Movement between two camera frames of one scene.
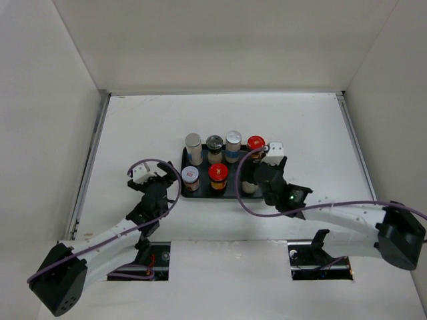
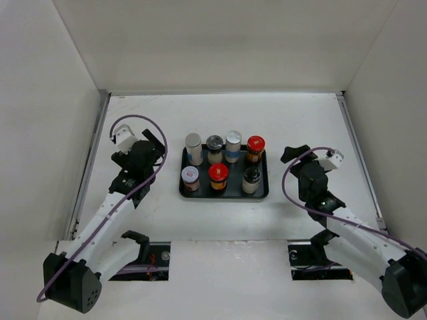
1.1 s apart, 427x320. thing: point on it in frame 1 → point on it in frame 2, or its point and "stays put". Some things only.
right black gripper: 247,168 → 309,158
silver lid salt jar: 193,144 stays put
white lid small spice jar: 190,177 stays put
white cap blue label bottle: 233,146 stays put
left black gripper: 143,187 → 122,159
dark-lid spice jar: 214,144 stays put
